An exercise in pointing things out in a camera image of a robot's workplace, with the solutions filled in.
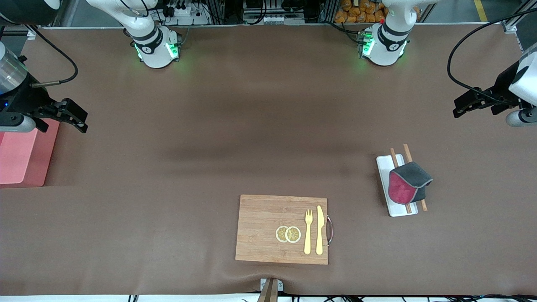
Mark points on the red and grey cloth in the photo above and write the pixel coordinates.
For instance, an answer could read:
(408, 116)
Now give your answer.
(402, 188)

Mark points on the pile of orange packaged snacks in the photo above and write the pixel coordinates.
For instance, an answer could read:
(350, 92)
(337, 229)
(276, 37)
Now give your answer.
(356, 12)

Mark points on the brown wooden chopstick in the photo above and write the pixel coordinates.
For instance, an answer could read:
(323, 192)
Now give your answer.
(394, 159)
(407, 153)

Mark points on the yellow plastic knife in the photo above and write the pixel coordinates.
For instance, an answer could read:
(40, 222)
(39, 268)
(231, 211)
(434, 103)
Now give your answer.
(319, 235)

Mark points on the aluminium frame strut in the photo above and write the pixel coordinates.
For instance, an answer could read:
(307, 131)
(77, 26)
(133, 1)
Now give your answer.
(509, 26)
(31, 33)

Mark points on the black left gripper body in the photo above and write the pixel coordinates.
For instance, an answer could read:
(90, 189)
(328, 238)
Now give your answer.
(503, 86)

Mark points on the lemon slice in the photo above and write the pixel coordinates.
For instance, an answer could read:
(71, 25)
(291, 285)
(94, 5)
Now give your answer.
(280, 234)
(293, 235)

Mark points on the pink plastic bin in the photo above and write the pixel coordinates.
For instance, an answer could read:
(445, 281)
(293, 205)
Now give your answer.
(21, 163)

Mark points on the brown mount post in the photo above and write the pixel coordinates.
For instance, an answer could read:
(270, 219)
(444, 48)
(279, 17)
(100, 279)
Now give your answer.
(268, 294)

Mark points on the yellow plastic fork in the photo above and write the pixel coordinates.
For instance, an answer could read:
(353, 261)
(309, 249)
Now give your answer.
(308, 239)

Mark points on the white terminal strip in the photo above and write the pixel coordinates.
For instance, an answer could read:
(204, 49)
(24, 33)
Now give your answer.
(272, 19)

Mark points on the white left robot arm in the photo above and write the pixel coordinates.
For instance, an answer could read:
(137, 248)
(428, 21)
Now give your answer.
(384, 52)

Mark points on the grey metal table bracket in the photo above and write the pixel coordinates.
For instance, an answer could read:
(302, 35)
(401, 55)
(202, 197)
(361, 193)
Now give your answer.
(263, 285)

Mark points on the white rectangular tray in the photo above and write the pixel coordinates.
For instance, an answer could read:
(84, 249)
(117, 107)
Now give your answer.
(385, 176)

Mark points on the white power strip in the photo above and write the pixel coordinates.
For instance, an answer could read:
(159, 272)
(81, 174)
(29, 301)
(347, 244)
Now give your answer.
(184, 12)

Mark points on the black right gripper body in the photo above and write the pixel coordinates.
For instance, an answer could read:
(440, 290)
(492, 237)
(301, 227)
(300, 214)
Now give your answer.
(22, 100)

